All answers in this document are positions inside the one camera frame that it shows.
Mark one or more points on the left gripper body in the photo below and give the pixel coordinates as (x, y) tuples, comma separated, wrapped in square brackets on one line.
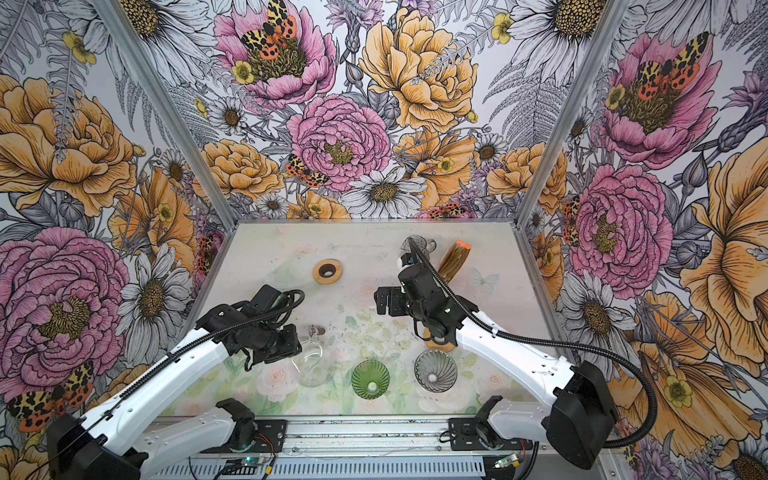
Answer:
[(272, 345)]

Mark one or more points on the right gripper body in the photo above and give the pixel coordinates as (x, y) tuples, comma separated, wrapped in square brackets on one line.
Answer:
[(400, 303)]

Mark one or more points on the clear glass carafe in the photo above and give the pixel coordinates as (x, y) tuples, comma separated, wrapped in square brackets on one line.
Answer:
[(314, 365)]

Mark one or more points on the wooden ring dripper holder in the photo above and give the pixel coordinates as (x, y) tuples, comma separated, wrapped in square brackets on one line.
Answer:
[(327, 272), (431, 344)]

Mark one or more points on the brown coffee filter stack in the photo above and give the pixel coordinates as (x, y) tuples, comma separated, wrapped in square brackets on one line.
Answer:
[(453, 260)]

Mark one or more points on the green glass dripper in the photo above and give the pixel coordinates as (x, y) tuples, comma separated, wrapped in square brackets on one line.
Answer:
[(370, 379)]

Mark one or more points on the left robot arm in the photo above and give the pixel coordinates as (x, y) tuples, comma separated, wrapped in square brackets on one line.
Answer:
[(77, 446)]

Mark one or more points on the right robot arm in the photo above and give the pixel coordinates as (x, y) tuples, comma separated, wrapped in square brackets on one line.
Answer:
[(576, 413)]

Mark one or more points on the grey glass dripper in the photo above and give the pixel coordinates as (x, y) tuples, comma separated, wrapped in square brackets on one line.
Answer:
[(435, 371)]

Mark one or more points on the grey ribbed glass pitcher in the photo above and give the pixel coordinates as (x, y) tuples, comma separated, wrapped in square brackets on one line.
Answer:
[(427, 246)]

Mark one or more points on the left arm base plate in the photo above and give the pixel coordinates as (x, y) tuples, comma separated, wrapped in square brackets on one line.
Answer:
[(258, 436)]

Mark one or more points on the aluminium front rail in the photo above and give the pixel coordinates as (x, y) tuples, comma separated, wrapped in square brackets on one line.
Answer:
[(307, 436)]

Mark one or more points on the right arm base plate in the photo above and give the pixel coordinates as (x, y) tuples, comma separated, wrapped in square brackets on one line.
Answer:
[(463, 435)]

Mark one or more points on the right corner frame post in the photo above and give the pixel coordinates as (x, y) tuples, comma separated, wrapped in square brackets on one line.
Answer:
[(600, 46)]

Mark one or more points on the corner frame post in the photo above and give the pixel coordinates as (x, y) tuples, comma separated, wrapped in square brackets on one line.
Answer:
[(600, 46), (125, 38)]

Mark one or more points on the left corner frame post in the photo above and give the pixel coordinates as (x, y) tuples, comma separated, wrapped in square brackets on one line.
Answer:
[(125, 38)]

